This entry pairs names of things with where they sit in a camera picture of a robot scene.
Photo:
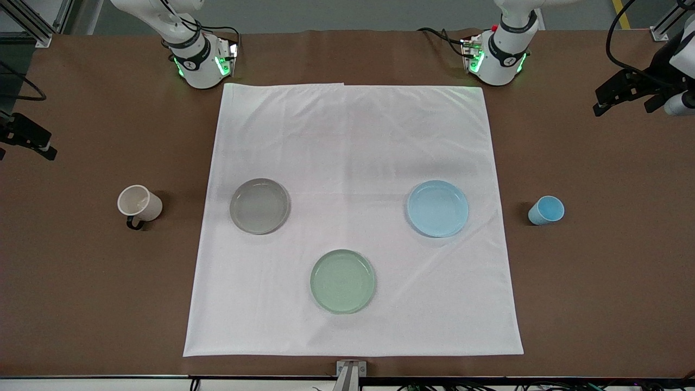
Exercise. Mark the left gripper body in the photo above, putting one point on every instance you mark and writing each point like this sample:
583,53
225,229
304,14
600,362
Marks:
651,82

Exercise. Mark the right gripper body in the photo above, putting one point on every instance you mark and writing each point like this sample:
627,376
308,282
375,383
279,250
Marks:
16,128

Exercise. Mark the blue plastic cup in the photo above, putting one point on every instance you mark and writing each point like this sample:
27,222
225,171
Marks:
546,210

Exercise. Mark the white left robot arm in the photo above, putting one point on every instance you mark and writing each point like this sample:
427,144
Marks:
502,54

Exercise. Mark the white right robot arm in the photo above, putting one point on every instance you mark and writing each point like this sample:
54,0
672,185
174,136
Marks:
198,60

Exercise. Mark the blue round plate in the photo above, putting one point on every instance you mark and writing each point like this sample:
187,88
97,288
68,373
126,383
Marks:
437,208

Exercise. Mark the gray round plate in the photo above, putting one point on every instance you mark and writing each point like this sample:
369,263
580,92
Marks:
259,206

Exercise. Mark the green round plate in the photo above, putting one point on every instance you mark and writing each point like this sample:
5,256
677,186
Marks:
342,281

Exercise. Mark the white square cloth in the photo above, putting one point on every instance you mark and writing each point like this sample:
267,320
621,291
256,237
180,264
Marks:
353,141

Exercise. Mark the aluminium frame extrusion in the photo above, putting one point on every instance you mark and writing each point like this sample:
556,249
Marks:
665,24
27,21

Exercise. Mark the silver table edge bracket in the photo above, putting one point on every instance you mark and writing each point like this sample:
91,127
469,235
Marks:
351,372

